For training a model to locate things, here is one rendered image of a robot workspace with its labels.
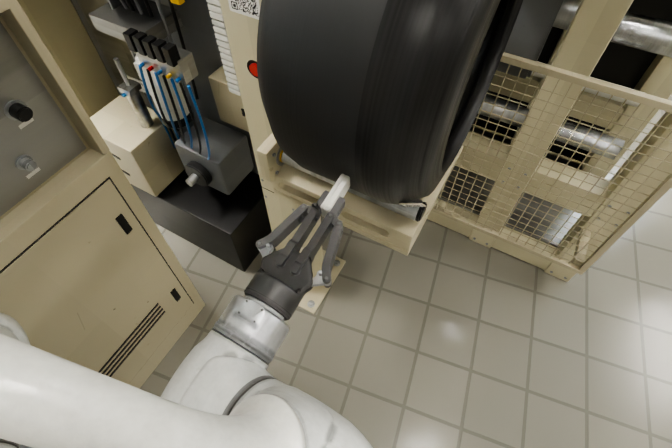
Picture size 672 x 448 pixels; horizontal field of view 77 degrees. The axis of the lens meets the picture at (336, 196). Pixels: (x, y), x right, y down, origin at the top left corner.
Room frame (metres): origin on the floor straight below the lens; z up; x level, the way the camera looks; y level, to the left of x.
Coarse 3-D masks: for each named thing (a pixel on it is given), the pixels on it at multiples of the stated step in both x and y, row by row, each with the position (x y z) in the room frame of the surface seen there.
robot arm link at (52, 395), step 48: (0, 336) 0.10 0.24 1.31; (0, 384) 0.07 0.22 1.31; (48, 384) 0.07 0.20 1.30; (96, 384) 0.08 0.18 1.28; (0, 432) 0.04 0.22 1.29; (48, 432) 0.04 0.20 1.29; (96, 432) 0.05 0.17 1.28; (144, 432) 0.05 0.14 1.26; (192, 432) 0.05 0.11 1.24; (240, 432) 0.06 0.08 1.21; (288, 432) 0.06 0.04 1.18; (336, 432) 0.06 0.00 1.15
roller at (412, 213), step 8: (280, 160) 0.65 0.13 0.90; (288, 160) 0.63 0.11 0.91; (296, 168) 0.62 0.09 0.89; (320, 176) 0.59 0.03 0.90; (352, 192) 0.55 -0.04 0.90; (368, 200) 0.54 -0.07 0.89; (376, 200) 0.53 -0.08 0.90; (416, 200) 0.51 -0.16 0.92; (392, 208) 0.51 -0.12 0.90; (400, 208) 0.50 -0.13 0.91; (408, 208) 0.50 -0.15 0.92; (416, 208) 0.49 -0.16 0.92; (424, 208) 0.49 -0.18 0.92; (408, 216) 0.49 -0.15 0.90; (416, 216) 0.48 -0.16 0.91
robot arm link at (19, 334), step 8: (0, 312) 0.27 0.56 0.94; (0, 320) 0.25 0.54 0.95; (8, 320) 0.25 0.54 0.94; (0, 328) 0.23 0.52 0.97; (8, 328) 0.24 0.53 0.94; (16, 328) 0.24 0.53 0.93; (8, 336) 0.22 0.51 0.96; (16, 336) 0.23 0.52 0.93; (24, 336) 0.24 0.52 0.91; (0, 440) 0.08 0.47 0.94
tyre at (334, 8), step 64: (320, 0) 0.50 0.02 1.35; (384, 0) 0.47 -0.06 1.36; (448, 0) 0.46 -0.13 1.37; (512, 0) 0.80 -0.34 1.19; (320, 64) 0.46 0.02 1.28; (384, 64) 0.43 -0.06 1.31; (448, 64) 0.43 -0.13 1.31; (320, 128) 0.44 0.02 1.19; (384, 128) 0.40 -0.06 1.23; (448, 128) 0.43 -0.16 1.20; (384, 192) 0.41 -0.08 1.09
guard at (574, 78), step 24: (552, 72) 0.84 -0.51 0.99; (528, 96) 0.86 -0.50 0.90; (624, 96) 0.76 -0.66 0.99; (648, 96) 0.74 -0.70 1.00; (552, 120) 0.82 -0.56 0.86; (504, 144) 0.86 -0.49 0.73; (528, 144) 0.83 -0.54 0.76; (552, 144) 0.80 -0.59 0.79; (480, 168) 0.88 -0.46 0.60; (504, 168) 0.85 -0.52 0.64; (624, 168) 0.72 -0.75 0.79; (480, 192) 0.86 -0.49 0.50; (528, 192) 0.80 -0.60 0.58; (456, 216) 0.89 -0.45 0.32; (504, 240) 0.79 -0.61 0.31; (576, 240) 0.70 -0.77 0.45
